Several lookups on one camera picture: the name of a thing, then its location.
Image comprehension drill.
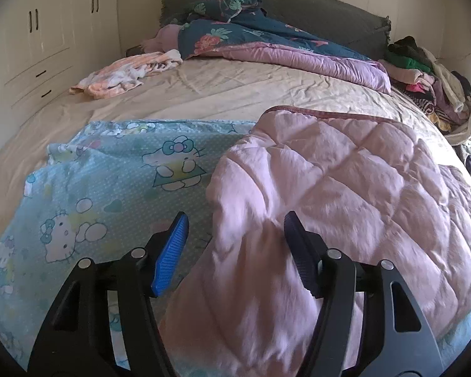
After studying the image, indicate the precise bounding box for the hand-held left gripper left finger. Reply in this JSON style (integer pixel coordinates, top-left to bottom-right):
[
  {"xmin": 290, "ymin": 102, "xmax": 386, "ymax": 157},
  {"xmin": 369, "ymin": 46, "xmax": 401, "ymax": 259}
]
[{"xmin": 27, "ymin": 211, "xmax": 190, "ymax": 377}]

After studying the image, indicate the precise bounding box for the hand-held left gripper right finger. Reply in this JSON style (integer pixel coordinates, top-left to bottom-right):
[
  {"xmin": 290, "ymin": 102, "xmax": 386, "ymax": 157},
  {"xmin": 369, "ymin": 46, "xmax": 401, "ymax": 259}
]
[{"xmin": 284, "ymin": 211, "xmax": 444, "ymax": 377}]

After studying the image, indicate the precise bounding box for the pile of mixed clothes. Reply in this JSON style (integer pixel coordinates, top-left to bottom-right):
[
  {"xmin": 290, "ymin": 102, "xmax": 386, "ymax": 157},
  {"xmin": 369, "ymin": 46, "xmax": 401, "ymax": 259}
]
[{"xmin": 379, "ymin": 36, "xmax": 471, "ymax": 134}]

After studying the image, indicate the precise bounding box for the light blue cartoon print blanket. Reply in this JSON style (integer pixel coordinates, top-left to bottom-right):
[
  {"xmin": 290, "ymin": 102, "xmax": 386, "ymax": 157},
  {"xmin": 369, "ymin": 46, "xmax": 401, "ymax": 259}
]
[{"xmin": 0, "ymin": 119, "xmax": 471, "ymax": 377}]

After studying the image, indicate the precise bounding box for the bed with beige sheet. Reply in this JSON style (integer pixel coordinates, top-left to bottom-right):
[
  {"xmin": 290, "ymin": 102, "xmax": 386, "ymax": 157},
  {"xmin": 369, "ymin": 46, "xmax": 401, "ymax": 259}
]
[{"xmin": 0, "ymin": 45, "xmax": 471, "ymax": 221}]

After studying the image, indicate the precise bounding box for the peach printed cloth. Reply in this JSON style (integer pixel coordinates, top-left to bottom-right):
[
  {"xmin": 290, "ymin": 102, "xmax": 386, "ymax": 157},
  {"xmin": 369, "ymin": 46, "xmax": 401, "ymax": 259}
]
[{"xmin": 70, "ymin": 50, "xmax": 183, "ymax": 100}]

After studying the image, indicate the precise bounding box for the teal floral duvet lilac lining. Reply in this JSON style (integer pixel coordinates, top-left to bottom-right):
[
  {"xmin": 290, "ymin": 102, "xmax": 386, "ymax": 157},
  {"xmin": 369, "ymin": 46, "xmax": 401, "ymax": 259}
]
[{"xmin": 177, "ymin": 18, "xmax": 392, "ymax": 95}]

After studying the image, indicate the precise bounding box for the pink pillow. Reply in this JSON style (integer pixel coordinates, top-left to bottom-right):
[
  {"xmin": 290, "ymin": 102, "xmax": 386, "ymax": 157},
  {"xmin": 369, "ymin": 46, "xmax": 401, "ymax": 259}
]
[{"xmin": 142, "ymin": 25, "xmax": 181, "ymax": 52}]

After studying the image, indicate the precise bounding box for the cream crumpled cloth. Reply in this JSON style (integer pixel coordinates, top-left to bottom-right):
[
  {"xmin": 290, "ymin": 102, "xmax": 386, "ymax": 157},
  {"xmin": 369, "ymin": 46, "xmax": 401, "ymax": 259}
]
[{"xmin": 424, "ymin": 19, "xmax": 471, "ymax": 146}]

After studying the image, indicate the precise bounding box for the grey headboard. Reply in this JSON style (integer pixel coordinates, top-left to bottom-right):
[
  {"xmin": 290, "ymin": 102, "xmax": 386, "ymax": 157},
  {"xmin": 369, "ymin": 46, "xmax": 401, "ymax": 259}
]
[{"xmin": 161, "ymin": 0, "xmax": 392, "ymax": 50}]

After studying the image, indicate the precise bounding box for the cream built-in wardrobe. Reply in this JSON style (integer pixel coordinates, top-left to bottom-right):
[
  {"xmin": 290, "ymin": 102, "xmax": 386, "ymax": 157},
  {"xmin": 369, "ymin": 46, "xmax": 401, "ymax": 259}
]
[{"xmin": 0, "ymin": 0, "xmax": 122, "ymax": 134}]

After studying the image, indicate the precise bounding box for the teal floral pillow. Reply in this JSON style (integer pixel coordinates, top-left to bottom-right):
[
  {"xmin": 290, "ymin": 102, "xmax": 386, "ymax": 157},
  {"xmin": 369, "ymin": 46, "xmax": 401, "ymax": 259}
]
[{"xmin": 169, "ymin": 0, "xmax": 268, "ymax": 24}]

